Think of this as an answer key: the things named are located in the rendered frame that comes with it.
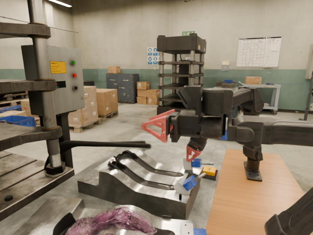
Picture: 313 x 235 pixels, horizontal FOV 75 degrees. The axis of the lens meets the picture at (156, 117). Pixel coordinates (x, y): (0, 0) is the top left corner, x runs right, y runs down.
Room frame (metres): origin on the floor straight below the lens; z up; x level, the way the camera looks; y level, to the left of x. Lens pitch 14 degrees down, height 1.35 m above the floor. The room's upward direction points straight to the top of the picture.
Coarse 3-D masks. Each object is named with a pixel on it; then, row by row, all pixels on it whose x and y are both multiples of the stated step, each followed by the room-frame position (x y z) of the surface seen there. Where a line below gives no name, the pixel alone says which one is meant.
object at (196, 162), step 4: (184, 156) 0.87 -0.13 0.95; (192, 156) 0.87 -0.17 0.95; (184, 160) 0.84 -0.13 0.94; (192, 160) 0.84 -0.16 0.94; (196, 160) 0.84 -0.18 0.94; (200, 160) 0.84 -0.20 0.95; (184, 164) 0.84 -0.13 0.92; (188, 164) 0.84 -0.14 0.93; (192, 164) 0.83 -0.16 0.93; (196, 164) 0.83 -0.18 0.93; (200, 164) 0.83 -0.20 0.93; (204, 164) 0.83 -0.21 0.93; (208, 164) 0.82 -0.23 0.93; (212, 164) 0.81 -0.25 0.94; (184, 168) 0.84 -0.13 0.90; (188, 168) 0.83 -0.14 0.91
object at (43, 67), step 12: (36, 0) 1.01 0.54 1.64; (36, 12) 1.00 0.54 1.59; (36, 48) 1.00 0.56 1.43; (36, 60) 1.00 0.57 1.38; (48, 60) 1.03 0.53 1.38; (48, 72) 1.02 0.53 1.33; (48, 96) 1.01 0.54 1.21; (48, 108) 1.00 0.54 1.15; (48, 120) 1.00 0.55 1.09; (48, 144) 1.00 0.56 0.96; (48, 156) 1.01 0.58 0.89; (60, 156) 1.03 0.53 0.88; (48, 168) 0.99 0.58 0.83; (60, 168) 1.00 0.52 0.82
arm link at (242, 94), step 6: (240, 90) 0.94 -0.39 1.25; (246, 90) 0.92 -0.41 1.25; (252, 90) 0.92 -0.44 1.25; (258, 90) 0.93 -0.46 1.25; (234, 96) 0.89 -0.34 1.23; (240, 96) 0.91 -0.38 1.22; (246, 96) 0.92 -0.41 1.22; (258, 96) 0.93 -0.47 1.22; (234, 102) 0.89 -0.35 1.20; (240, 102) 0.91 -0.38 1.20; (258, 102) 0.93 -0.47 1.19; (258, 108) 0.93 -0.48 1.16
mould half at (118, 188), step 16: (128, 160) 0.86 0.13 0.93; (144, 160) 0.91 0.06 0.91; (96, 176) 0.85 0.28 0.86; (112, 176) 0.74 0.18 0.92; (128, 176) 0.76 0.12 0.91; (144, 176) 0.80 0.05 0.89; (160, 176) 0.81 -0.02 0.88; (80, 192) 0.81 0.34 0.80; (96, 192) 0.77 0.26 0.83; (112, 192) 0.74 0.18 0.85; (128, 192) 0.71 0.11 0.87; (144, 192) 0.69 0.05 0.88; (160, 192) 0.69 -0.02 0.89; (176, 192) 0.68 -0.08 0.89; (192, 192) 0.70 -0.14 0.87; (144, 208) 0.68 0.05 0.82; (160, 208) 0.66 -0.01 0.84; (176, 208) 0.63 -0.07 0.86
